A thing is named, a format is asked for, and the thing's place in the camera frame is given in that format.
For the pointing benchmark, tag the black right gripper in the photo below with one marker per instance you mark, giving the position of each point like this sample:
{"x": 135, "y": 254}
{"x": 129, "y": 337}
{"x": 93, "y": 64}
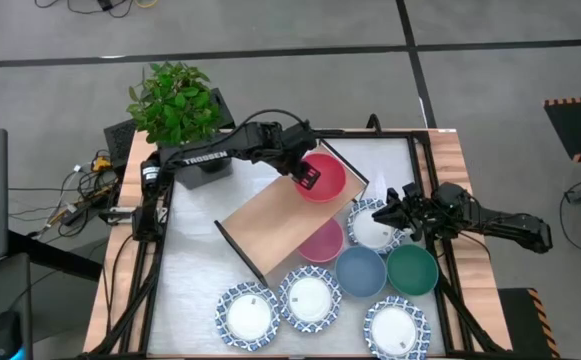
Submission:
{"x": 425, "y": 215}

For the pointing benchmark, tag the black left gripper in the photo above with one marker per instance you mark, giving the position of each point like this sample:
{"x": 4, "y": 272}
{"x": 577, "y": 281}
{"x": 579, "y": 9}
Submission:
{"x": 295, "y": 145}

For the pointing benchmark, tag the red plastic bowl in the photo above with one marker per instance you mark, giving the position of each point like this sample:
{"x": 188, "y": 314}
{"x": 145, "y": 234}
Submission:
{"x": 327, "y": 180}

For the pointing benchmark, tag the blue-white patterned paper bowl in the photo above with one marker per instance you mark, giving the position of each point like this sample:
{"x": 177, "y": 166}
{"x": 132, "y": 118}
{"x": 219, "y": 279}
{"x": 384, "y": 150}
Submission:
{"x": 248, "y": 317}
{"x": 395, "y": 330}
{"x": 310, "y": 300}
{"x": 370, "y": 234}

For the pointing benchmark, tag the green plastic bowl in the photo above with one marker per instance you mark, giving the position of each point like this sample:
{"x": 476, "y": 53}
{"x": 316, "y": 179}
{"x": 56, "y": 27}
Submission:
{"x": 412, "y": 270}

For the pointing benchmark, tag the blue plastic bowl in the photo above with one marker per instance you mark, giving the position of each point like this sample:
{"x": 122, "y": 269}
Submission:
{"x": 360, "y": 272}

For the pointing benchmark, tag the pink plastic bowl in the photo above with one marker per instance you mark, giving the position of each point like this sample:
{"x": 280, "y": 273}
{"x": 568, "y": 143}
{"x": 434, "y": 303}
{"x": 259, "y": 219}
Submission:
{"x": 322, "y": 245}

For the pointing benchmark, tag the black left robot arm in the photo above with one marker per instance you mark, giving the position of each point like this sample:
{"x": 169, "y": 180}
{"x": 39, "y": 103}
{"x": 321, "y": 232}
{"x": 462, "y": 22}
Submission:
{"x": 205, "y": 155}

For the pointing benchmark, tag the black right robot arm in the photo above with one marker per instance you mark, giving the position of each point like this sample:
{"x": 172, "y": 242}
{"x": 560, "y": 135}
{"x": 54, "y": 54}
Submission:
{"x": 510, "y": 225}

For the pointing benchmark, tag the black plant pot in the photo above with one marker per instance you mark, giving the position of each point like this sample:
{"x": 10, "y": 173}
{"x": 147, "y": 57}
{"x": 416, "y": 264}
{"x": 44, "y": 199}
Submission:
{"x": 215, "y": 165}

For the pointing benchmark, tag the green leafy plant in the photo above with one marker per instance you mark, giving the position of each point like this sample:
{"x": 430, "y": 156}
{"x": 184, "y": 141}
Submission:
{"x": 175, "y": 105}

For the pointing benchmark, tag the black hazard-striped floor mat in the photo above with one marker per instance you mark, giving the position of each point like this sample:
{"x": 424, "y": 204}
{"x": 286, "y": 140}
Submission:
{"x": 522, "y": 325}
{"x": 580, "y": 130}

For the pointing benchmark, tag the black floor beam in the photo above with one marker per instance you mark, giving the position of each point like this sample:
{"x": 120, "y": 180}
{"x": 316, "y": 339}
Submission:
{"x": 55, "y": 255}

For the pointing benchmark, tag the dark grey desk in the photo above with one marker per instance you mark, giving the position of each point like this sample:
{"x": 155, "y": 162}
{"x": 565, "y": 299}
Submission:
{"x": 0, "y": 290}

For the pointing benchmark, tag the black computer mouse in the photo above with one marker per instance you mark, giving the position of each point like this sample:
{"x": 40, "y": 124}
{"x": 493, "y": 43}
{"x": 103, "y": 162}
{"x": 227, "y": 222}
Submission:
{"x": 5, "y": 335}

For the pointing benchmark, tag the black aluminium table frame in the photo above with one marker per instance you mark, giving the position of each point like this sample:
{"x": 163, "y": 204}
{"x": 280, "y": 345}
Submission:
{"x": 432, "y": 165}

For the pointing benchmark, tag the silver metal mounting bracket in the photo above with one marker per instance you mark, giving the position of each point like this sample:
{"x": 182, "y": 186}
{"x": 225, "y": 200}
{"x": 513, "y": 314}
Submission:
{"x": 120, "y": 215}

